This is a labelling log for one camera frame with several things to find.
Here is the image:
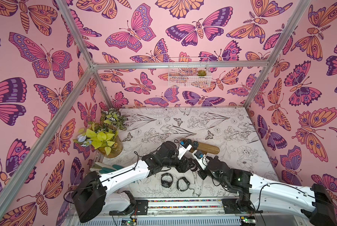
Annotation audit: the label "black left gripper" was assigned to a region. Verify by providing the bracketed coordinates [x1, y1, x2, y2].
[161, 152, 196, 173]

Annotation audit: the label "wooden watch stand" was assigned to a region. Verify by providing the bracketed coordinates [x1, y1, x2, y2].
[180, 139, 220, 154]

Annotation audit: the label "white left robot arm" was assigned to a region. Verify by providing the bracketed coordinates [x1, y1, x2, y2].
[72, 141, 194, 223]

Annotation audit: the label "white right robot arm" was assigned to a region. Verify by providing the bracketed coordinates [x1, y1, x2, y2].
[193, 154, 337, 226]

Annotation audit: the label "green potted plant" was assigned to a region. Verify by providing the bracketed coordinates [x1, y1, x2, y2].
[73, 107, 128, 158]

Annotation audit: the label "white green work glove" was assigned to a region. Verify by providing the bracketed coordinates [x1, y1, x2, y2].
[89, 162, 123, 175]

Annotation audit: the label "small succulent plant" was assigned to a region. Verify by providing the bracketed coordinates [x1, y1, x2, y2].
[197, 70, 207, 77]

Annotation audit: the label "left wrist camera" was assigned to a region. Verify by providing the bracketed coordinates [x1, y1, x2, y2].
[177, 141, 192, 160]

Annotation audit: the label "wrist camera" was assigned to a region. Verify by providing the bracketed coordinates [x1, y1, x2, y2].
[177, 141, 192, 160]
[193, 150, 208, 170]

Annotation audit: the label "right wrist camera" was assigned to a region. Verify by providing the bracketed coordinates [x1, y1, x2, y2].
[193, 150, 208, 170]

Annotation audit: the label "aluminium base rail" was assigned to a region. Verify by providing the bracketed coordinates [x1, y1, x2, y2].
[85, 197, 307, 226]

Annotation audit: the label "white wire basket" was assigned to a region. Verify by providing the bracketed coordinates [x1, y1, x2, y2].
[167, 61, 212, 89]

